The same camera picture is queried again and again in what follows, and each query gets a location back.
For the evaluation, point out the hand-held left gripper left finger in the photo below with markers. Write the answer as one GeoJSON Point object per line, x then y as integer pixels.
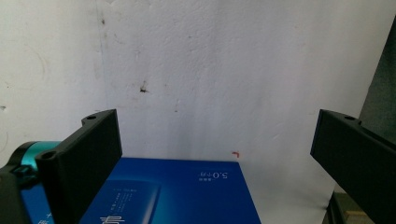
{"type": "Point", "coordinates": [81, 161]}

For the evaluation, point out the black metal stand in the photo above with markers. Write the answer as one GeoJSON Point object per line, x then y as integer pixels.
{"type": "Point", "coordinates": [335, 208]}

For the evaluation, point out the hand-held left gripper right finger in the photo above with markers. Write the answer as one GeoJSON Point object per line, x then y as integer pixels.
{"type": "Point", "coordinates": [355, 155]}

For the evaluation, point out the blue printed box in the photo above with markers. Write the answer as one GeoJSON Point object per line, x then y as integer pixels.
{"type": "Point", "coordinates": [193, 202]}

